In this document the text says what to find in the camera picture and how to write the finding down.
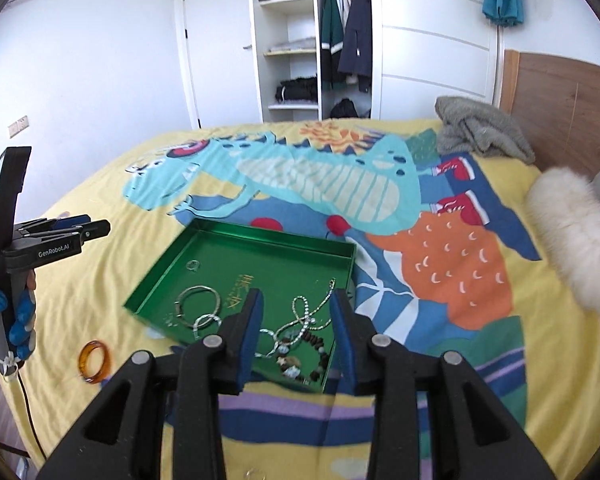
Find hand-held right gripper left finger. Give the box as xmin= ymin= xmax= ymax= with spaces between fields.
xmin=36 ymin=291 xmax=265 ymax=480

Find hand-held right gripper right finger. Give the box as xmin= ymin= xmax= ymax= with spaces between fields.
xmin=329 ymin=290 xmax=558 ymax=480

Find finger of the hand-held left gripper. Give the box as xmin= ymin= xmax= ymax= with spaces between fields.
xmin=17 ymin=214 xmax=92 ymax=237
xmin=45 ymin=220 xmax=112 ymax=244

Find thin silver bracelet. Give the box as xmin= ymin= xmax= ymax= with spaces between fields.
xmin=254 ymin=329 xmax=287 ymax=359

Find dark bead bracelet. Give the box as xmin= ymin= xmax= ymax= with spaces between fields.
xmin=275 ymin=327 xmax=332 ymax=387

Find crystal chain bracelet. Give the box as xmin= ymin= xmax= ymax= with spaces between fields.
xmin=275 ymin=277 xmax=338 ymax=346

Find green metal tray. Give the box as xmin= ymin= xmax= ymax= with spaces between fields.
xmin=124 ymin=217 xmax=358 ymax=393

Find amber bangle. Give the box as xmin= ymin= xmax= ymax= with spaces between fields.
xmin=77 ymin=340 xmax=113 ymax=386

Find person's left hand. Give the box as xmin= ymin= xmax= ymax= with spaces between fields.
xmin=0 ymin=272 xmax=37 ymax=363

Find yellow dinosaur printed bedsheet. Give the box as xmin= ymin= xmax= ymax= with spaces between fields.
xmin=7 ymin=119 xmax=600 ymax=480

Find large silver bangle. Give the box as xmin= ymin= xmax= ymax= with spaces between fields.
xmin=174 ymin=286 xmax=223 ymax=327

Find white door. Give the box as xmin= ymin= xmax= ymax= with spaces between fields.
xmin=181 ymin=0 xmax=261 ymax=130

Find black bag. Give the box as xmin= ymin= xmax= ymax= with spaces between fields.
xmin=328 ymin=97 xmax=372 ymax=120

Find black folded clothes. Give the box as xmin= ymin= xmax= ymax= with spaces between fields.
xmin=275 ymin=76 xmax=320 ymax=104

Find white fluffy pillow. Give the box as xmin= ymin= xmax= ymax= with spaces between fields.
xmin=525 ymin=167 xmax=600 ymax=331

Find grey folded blanket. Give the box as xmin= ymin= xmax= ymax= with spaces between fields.
xmin=435 ymin=96 xmax=536 ymax=165

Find beige folded clothes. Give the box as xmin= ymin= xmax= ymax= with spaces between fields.
xmin=269 ymin=37 xmax=317 ymax=54

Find green hanging jacket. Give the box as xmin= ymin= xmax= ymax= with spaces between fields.
xmin=321 ymin=0 xmax=348 ymax=91

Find dark hanging coat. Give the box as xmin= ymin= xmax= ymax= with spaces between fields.
xmin=337 ymin=0 xmax=373 ymax=93

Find white wardrobe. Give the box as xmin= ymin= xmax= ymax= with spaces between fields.
xmin=246 ymin=0 xmax=498 ymax=123

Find wooden headboard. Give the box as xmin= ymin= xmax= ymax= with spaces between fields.
xmin=500 ymin=50 xmax=600 ymax=181

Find black cable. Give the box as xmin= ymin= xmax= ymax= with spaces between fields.
xmin=16 ymin=367 xmax=47 ymax=463

